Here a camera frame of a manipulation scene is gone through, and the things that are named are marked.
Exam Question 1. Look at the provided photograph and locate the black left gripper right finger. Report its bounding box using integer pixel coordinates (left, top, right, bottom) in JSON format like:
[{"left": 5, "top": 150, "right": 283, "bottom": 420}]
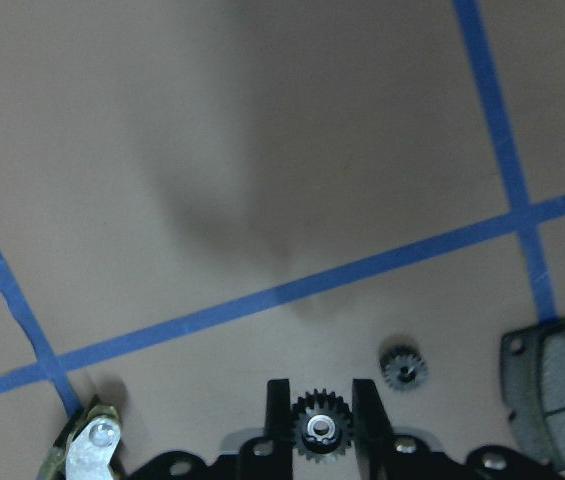
[{"left": 352, "top": 379, "right": 394, "bottom": 480}]

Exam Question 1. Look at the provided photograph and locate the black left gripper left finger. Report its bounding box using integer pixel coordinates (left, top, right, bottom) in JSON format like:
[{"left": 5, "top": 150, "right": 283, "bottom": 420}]
[{"left": 264, "top": 379, "right": 293, "bottom": 479}]

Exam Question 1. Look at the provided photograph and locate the small black bearing gear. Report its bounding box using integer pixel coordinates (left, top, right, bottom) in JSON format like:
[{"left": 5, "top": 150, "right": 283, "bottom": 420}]
[{"left": 291, "top": 389, "right": 354, "bottom": 463}]

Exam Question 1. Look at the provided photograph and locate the black brake pad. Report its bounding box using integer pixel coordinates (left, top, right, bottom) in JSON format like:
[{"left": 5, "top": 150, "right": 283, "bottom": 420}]
[{"left": 499, "top": 318, "right": 565, "bottom": 472}]

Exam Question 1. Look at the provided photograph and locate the green curved brake shoe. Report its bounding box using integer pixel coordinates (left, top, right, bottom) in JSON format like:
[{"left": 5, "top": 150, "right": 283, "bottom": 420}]
[{"left": 36, "top": 395, "right": 122, "bottom": 480}]

